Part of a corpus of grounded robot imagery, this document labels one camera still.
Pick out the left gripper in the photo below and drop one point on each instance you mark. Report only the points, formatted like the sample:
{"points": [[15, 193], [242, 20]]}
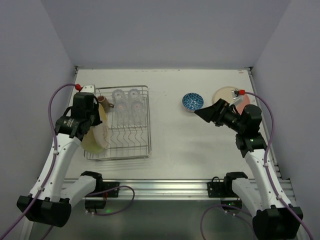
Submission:
{"points": [[92, 121]]}

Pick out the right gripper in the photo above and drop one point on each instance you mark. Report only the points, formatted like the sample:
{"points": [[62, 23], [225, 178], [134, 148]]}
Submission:
{"points": [[220, 115]]}

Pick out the pink beige plate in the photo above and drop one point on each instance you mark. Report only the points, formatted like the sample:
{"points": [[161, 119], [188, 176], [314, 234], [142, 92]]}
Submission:
{"points": [[227, 93]]}

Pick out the blue patterned bowl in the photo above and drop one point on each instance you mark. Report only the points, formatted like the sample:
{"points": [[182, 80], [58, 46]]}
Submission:
{"points": [[192, 101]]}

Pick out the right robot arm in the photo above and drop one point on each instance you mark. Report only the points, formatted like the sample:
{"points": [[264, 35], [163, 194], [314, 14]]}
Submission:
{"points": [[273, 215]]}

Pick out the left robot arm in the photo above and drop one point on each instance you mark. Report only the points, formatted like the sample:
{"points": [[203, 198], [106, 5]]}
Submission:
{"points": [[47, 202]]}

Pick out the brown ceramic mug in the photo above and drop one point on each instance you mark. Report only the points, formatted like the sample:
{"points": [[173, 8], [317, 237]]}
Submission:
{"points": [[105, 103]]}

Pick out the beige floral plate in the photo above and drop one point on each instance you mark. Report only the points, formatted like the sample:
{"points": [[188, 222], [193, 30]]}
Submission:
{"points": [[100, 133]]}

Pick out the clear glass front left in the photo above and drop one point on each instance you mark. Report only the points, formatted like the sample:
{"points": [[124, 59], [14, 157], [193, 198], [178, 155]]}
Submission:
{"points": [[121, 113]]}

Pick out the green rear plate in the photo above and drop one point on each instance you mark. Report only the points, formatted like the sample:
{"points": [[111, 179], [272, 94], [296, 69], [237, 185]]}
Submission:
{"points": [[88, 143]]}

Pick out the clear glass back right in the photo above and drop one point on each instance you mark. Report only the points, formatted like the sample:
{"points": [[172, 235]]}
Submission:
{"points": [[134, 95]]}

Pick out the clear glass front right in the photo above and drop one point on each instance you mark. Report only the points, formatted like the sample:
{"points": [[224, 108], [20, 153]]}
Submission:
{"points": [[137, 113]]}

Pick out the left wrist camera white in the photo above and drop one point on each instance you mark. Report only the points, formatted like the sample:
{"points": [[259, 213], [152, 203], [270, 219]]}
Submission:
{"points": [[91, 88]]}

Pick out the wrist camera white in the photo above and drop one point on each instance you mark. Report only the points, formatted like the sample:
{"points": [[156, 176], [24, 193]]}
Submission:
{"points": [[237, 99], [91, 88]]}

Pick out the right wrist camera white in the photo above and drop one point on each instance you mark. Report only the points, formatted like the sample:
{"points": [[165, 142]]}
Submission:
{"points": [[237, 99]]}

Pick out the metal wire dish rack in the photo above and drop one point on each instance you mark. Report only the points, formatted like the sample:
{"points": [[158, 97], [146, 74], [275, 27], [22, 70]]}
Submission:
{"points": [[125, 141]]}

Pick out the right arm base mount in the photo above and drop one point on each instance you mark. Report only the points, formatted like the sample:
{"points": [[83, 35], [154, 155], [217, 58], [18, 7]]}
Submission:
{"points": [[221, 189]]}

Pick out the aluminium front rail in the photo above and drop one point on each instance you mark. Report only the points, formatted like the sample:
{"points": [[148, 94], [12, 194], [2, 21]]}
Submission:
{"points": [[168, 189]]}

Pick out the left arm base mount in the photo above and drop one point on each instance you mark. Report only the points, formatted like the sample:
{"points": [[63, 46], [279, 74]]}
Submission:
{"points": [[97, 200]]}

